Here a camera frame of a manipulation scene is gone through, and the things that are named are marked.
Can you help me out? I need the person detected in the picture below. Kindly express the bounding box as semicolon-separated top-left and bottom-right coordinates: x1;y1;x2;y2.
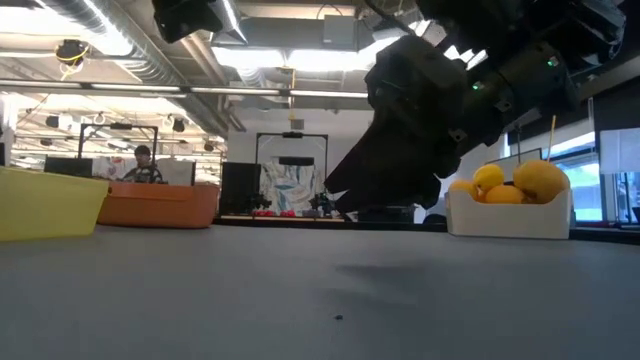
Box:
119;144;165;185

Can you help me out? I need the black camera rig frame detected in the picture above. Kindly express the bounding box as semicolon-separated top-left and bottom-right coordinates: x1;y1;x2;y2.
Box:
77;122;160;166
254;130;330;171

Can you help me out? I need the distant robot workstation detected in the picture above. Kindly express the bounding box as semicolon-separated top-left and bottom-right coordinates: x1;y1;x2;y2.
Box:
219;192;346;224

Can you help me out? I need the black monitor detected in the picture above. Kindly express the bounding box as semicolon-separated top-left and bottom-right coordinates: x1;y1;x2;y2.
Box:
43;155;95;179

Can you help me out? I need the patterned colourful board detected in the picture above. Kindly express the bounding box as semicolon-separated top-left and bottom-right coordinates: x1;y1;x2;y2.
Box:
259;159;326;214

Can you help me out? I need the round toy orange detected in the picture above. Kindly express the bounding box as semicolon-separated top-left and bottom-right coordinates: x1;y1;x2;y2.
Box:
483;183;526;205
448;178;479;201

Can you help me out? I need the white plastic basket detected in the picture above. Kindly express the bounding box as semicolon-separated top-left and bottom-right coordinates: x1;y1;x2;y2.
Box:
444;187;573;240

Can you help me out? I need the yellow-orange toy mango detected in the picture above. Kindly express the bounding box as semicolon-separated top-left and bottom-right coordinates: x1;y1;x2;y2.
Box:
512;158;571;205

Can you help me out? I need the bright window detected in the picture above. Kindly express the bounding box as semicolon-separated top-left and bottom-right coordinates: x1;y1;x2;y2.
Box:
552;130;640;224

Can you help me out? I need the white window blind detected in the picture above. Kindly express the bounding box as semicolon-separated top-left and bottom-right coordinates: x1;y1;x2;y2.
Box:
598;127;640;175

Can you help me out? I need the black equipment cabinet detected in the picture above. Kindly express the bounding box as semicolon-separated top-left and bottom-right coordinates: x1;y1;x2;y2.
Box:
357;204;417;224

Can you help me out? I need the silver ventilation duct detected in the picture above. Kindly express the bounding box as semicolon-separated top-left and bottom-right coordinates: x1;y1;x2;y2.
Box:
207;0;250;45

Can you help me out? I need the long ceiling light strip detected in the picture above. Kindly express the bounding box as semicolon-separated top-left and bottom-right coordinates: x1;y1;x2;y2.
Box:
0;78;370;100

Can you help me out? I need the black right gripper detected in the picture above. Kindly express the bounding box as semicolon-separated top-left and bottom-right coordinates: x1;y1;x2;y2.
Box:
323;33;470;215

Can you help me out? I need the yellow hanging cable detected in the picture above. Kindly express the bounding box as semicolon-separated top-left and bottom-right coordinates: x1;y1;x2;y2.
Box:
546;114;557;164

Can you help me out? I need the yellow-green plastic basket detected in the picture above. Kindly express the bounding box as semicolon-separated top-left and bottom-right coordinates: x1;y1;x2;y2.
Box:
0;166;110;244

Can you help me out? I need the white partition panel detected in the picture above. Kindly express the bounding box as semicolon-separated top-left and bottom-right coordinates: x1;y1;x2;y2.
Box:
157;158;197;187

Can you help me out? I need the grey ceiling junction box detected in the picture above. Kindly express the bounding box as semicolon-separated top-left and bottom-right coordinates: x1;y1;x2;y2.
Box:
322;13;357;51

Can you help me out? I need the round black ceiling device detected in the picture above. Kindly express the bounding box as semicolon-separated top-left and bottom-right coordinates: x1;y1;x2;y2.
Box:
54;38;90;66

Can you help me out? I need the orange plastic basket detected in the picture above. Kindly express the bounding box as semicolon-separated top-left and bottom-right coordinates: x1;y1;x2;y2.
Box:
96;180;221;230

